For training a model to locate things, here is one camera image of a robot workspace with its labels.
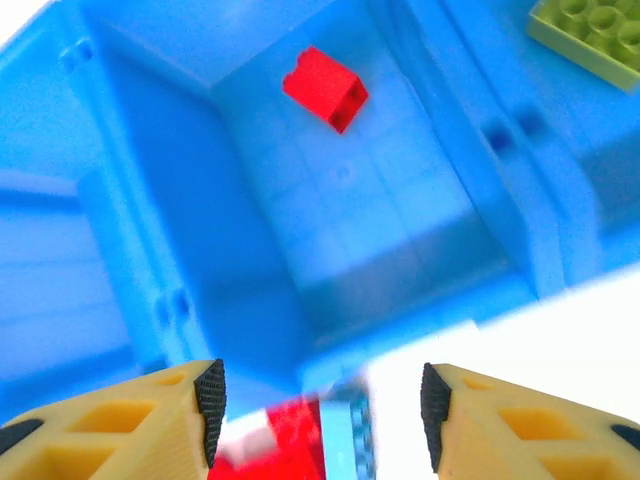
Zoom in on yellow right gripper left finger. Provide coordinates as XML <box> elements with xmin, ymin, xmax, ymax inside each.
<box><xmin>0</xmin><ymin>358</ymin><xmax>228</xmax><ymax>480</ymax></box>

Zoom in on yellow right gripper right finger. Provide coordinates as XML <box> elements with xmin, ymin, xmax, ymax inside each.
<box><xmin>420</xmin><ymin>361</ymin><xmax>640</xmax><ymax>480</ymax></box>

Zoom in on blue lego brick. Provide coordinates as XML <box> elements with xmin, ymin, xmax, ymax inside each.
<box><xmin>319</xmin><ymin>377</ymin><xmax>377</xmax><ymax>480</ymax></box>

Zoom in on red lego brick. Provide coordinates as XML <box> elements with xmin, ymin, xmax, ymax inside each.
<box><xmin>281</xmin><ymin>44</ymin><xmax>370</xmax><ymax>135</ymax></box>
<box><xmin>207</xmin><ymin>394</ymin><xmax>329</xmax><ymax>480</ymax></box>

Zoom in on lime green lego brick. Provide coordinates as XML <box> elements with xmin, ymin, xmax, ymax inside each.
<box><xmin>525</xmin><ymin>0</ymin><xmax>640</xmax><ymax>95</ymax></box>

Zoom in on blue plastic bin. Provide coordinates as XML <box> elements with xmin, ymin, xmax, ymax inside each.
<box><xmin>409</xmin><ymin>0</ymin><xmax>640</xmax><ymax>324</ymax></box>
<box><xmin>0</xmin><ymin>0</ymin><xmax>174</xmax><ymax>431</ymax></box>
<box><xmin>58</xmin><ymin>0</ymin><xmax>551</xmax><ymax>399</ymax></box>

